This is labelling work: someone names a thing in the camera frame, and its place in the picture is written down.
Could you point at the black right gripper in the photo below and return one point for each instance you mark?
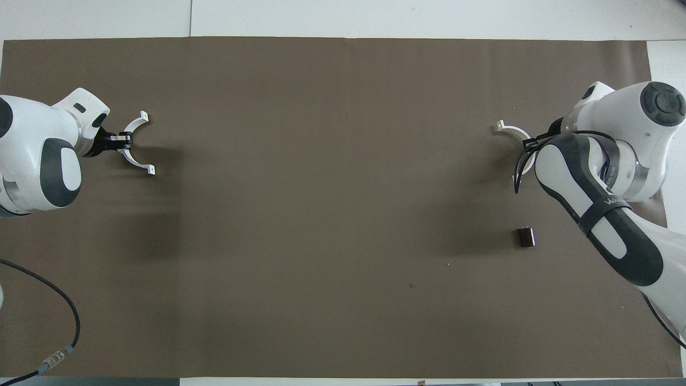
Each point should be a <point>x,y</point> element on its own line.
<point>556,127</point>

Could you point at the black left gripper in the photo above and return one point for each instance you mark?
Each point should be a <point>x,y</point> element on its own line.
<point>102,142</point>

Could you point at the white half pipe clamp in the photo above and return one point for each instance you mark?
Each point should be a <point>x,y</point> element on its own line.
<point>513,129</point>
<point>143,167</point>

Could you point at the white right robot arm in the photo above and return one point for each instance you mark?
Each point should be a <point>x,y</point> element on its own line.
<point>646,158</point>

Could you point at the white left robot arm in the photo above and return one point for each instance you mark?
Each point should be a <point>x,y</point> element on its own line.
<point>32,123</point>

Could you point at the small dark brown cylinder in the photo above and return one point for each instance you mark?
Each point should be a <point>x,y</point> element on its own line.
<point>526,237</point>

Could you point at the brown table mat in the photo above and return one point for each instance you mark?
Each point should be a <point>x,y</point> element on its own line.
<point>343,214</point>

